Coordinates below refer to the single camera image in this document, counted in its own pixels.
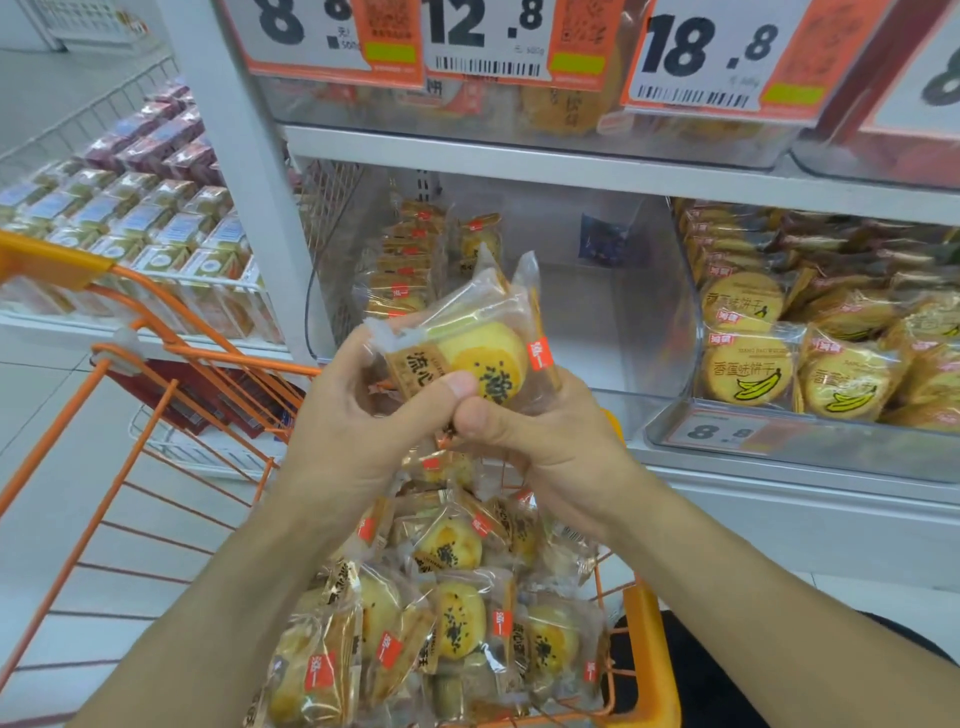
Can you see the person's right hand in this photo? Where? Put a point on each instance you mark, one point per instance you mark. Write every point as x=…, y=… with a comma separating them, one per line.
x=570, y=457

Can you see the person's left hand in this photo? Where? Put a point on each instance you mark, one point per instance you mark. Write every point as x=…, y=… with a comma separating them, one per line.
x=337, y=442

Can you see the egg-yolk pastry packet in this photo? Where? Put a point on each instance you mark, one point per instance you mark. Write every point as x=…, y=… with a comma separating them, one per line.
x=480, y=352

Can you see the rows of egg yolk packets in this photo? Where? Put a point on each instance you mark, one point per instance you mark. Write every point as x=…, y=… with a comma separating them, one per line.
x=397, y=262

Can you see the pile of pastry packets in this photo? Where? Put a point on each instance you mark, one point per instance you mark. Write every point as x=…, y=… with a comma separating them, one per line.
x=457, y=622

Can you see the orange shopping cart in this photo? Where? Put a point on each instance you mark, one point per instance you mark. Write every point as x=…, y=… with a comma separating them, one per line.
x=652, y=660

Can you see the white metal store shelf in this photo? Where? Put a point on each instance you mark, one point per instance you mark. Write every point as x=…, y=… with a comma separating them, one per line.
x=240, y=187

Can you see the person's right forearm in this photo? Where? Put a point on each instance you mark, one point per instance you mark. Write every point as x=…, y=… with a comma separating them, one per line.
x=787, y=637

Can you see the person's left forearm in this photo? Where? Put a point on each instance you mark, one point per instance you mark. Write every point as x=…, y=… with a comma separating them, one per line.
x=210, y=637

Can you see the person's right leg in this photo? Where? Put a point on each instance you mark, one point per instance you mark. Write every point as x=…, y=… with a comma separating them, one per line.
x=705, y=697

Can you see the red box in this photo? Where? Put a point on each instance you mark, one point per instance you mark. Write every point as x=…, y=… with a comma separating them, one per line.
x=187, y=397

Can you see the group of banana biscuit packets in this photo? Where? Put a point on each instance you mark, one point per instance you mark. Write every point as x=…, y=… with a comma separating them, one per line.
x=750, y=375

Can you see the blue paper label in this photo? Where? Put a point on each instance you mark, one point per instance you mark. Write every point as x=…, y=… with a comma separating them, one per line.
x=604, y=240

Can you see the group of silver boxed cakes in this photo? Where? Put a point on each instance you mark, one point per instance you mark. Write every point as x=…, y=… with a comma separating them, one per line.
x=150, y=225

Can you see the pile of golden cake packets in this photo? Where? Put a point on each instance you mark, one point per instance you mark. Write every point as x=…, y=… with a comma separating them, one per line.
x=570, y=112

